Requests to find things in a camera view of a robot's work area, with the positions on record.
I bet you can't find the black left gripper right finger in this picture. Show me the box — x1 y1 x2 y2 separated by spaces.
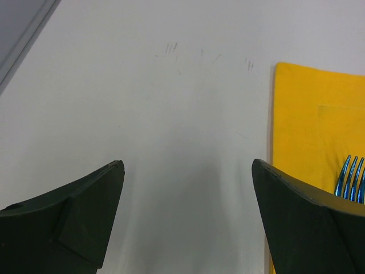
252 159 364 273

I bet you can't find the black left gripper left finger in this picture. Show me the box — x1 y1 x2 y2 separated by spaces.
1 160 125 273

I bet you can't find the blue metallic fork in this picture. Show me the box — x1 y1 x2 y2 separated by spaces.
334 155 364 204

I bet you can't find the yellow Pikachu placemat cloth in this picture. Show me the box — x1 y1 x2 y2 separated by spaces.
272 62 364 196

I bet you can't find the left aluminium frame post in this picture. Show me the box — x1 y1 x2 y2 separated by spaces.
1 0 60 91

